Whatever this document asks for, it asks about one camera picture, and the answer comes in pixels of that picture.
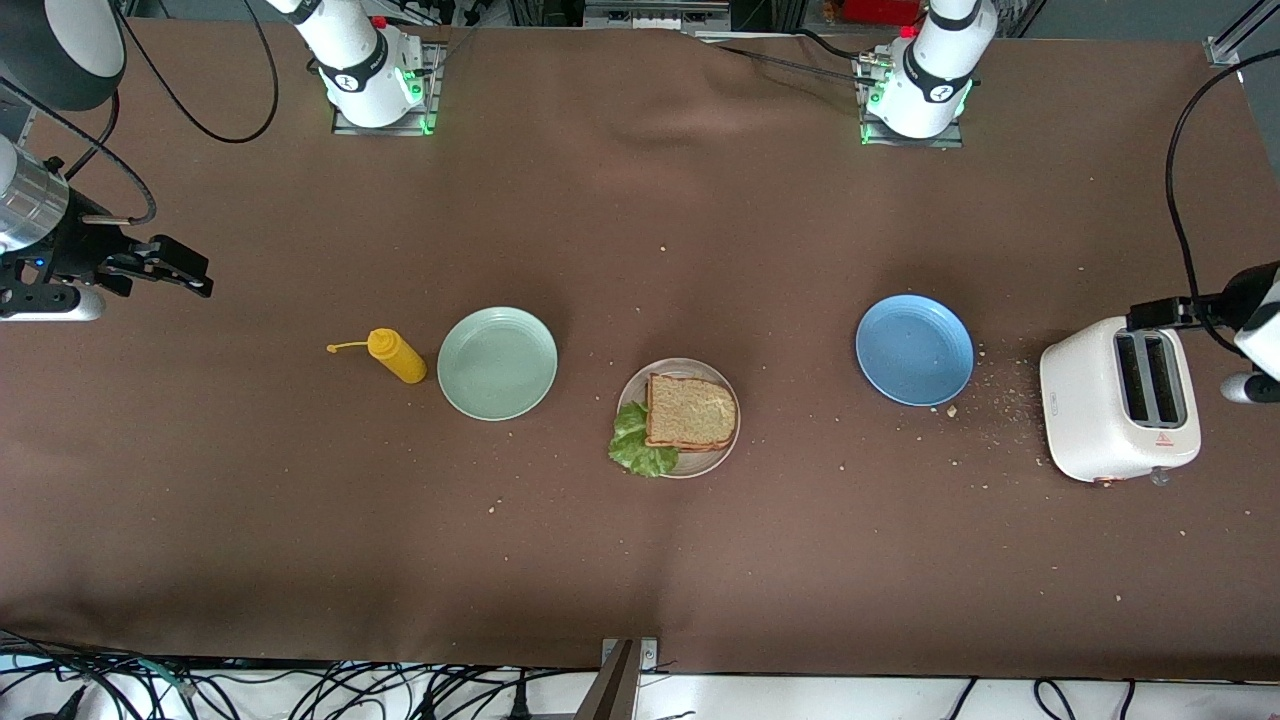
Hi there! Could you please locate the yellow mustard squeeze bottle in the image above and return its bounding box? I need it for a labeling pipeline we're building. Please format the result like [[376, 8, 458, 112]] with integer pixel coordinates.
[[326, 328, 428, 385]]

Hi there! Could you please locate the green lettuce leaf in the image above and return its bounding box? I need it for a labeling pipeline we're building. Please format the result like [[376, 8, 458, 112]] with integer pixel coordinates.
[[608, 400, 681, 478]]

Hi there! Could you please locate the blue plate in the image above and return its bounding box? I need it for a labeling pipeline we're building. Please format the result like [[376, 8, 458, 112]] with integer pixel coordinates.
[[855, 294, 975, 407]]

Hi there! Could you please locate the pale green plate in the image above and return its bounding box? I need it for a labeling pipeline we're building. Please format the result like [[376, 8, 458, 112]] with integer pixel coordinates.
[[437, 306, 559, 422]]

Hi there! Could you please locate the beige plate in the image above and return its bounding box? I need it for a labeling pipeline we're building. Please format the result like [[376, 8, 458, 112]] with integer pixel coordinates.
[[616, 358, 742, 479]]

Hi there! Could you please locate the white toaster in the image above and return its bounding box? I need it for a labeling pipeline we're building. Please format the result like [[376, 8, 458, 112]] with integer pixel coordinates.
[[1040, 316, 1203, 488]]

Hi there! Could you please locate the red box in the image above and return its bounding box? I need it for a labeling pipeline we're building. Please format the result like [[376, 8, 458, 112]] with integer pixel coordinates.
[[840, 0, 923, 26]]

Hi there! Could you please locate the grey equipment box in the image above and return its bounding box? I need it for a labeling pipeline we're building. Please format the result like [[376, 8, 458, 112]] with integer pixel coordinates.
[[583, 0, 733, 31]]

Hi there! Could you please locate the brown tablecloth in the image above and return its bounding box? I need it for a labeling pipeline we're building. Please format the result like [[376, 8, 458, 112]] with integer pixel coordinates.
[[0, 18, 1280, 681]]

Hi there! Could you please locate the dark metal bar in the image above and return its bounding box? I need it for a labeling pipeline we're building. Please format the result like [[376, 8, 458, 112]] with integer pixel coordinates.
[[573, 640, 637, 720]]

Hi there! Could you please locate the long black right arm cable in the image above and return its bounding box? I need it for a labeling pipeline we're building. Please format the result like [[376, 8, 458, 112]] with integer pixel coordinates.
[[112, 0, 281, 145]]

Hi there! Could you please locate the aluminium frame strut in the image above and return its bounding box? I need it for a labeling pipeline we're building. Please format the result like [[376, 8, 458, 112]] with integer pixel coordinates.
[[0, 85, 46, 143]]

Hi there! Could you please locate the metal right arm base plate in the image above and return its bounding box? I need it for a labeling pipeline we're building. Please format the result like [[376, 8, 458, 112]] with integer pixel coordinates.
[[332, 40, 442, 137]]

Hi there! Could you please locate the aluminium frame profile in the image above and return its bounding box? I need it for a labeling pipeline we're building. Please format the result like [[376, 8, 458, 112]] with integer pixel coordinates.
[[1205, 0, 1280, 69]]

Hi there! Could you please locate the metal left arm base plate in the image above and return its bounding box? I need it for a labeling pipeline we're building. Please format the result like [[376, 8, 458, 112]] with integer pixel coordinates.
[[858, 50, 967, 150]]

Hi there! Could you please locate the grey metal bracket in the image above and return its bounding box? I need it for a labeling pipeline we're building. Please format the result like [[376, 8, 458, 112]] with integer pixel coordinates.
[[600, 637, 660, 673]]

